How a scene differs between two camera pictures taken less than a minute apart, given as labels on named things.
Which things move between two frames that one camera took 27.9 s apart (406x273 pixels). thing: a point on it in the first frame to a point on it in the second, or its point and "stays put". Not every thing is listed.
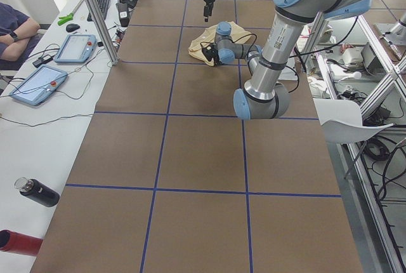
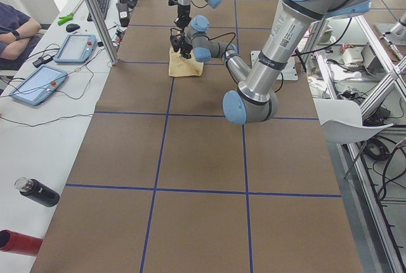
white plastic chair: (342, 122) stays put
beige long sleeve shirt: (207, 36) to (180, 66)
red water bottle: (14, 242) stays put
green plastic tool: (65, 18) stays put
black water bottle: (37, 191) stays put
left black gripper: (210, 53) to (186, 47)
